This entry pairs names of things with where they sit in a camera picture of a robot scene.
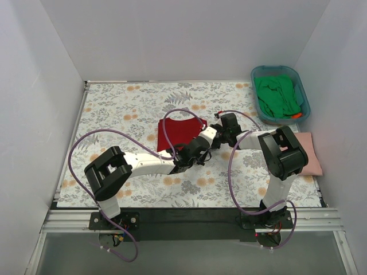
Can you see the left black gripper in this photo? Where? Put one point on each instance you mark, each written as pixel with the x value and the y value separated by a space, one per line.
pixel 195 150

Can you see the red t shirt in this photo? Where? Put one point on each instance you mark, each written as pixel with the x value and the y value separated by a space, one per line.
pixel 178 132

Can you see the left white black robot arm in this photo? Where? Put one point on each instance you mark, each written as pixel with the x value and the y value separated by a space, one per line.
pixel 108 173

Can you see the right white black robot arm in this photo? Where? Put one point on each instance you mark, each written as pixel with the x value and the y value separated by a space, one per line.
pixel 284 156

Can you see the teal plastic bin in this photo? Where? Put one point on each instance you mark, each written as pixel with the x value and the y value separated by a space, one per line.
pixel 301 97

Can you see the green t shirt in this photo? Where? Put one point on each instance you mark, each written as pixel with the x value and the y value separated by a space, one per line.
pixel 276 96

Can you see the orange cloth item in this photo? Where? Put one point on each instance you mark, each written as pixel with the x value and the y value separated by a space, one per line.
pixel 296 116

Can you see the floral table mat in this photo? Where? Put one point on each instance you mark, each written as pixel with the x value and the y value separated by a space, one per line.
pixel 250 177

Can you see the folded pink t shirt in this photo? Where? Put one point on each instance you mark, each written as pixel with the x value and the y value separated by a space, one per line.
pixel 313 168

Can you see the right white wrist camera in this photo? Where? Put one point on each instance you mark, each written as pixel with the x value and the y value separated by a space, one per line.
pixel 218 117

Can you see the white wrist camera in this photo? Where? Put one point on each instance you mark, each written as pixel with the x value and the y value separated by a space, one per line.
pixel 218 117
pixel 209 134

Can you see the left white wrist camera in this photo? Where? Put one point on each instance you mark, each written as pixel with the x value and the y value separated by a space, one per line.
pixel 209 134

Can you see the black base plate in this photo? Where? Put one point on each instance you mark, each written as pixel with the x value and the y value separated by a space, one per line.
pixel 188 224

